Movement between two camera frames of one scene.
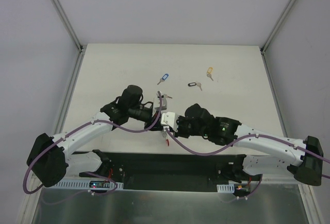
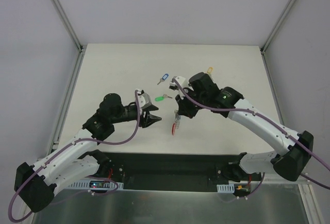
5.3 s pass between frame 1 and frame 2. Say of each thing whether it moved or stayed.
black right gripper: moved
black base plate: stayed
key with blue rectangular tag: stayed
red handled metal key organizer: moved
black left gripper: moved
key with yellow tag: stayed
